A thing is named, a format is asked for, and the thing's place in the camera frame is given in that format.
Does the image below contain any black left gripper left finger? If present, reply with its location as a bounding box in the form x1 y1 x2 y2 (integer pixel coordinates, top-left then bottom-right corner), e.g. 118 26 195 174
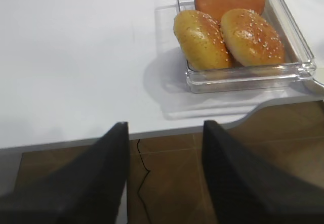
1 122 130 223

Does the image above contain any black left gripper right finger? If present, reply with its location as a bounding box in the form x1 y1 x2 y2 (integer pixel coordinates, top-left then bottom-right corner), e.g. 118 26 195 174
201 120 323 223

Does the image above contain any right sesame top bun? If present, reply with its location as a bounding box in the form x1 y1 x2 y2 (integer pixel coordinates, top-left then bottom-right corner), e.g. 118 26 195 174
220 9 286 67

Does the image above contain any sesame bun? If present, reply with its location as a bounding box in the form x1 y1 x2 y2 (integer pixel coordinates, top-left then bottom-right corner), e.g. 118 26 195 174
220 9 286 67
173 10 232 71

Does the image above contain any clear bun container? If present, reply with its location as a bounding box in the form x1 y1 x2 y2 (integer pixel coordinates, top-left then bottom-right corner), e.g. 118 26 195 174
154 0 317 94

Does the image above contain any left sesame top bun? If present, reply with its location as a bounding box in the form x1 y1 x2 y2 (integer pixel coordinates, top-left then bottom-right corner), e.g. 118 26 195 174
173 10 232 71

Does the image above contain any thin black cable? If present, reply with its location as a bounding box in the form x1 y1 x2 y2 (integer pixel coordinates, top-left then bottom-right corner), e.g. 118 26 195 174
137 139 151 224

